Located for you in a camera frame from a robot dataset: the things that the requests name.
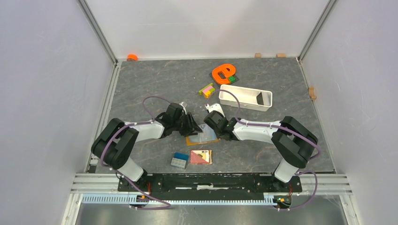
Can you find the wooden block right side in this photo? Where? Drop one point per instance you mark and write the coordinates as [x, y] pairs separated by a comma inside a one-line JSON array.
[[311, 92]]

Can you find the white plastic tray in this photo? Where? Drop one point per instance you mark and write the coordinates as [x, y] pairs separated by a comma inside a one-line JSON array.
[[253, 99]]

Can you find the wooden block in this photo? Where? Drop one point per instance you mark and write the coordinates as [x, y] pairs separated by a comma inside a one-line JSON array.
[[311, 92], [258, 55], [281, 55]]

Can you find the green toy brick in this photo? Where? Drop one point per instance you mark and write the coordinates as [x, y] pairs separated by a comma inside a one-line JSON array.
[[232, 79]]

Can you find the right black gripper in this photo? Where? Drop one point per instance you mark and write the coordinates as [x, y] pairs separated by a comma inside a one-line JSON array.
[[222, 116]]

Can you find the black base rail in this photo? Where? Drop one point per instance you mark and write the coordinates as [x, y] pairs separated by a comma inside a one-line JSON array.
[[215, 186]]

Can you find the wooden block left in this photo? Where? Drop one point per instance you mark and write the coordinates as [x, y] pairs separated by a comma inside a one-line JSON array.
[[258, 55]]

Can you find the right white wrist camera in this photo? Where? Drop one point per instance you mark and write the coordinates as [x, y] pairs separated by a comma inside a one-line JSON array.
[[214, 107]]

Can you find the blue grey toy brick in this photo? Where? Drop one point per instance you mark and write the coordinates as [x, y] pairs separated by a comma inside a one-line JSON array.
[[179, 160]]

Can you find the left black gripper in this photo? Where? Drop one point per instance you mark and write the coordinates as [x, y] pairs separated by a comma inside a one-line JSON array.
[[190, 130]]

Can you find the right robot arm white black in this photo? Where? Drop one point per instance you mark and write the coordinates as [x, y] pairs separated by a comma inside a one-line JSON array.
[[294, 142]]

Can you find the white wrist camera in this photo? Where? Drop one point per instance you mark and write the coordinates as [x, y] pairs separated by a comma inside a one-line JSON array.
[[214, 107], [183, 105]]

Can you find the colourful toy brick stack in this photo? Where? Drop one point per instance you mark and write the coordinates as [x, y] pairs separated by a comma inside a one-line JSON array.
[[207, 90]]

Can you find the orange tape roll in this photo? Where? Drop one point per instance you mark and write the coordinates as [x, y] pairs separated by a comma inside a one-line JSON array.
[[131, 57]]

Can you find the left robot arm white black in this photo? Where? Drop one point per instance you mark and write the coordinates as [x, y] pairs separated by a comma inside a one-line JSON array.
[[114, 144]]

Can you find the orange plastic letter e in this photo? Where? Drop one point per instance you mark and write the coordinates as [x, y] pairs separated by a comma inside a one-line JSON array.
[[224, 69]]

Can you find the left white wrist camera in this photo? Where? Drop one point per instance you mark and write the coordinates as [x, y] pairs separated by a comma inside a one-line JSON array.
[[183, 105]]

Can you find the pale credit card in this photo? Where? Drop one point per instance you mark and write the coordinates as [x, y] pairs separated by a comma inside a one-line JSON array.
[[207, 135]]

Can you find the wooden block middle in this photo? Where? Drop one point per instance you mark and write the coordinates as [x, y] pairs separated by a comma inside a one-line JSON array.
[[281, 55]]

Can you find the red playing card deck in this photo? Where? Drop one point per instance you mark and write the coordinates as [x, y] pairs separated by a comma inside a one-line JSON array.
[[201, 157]]

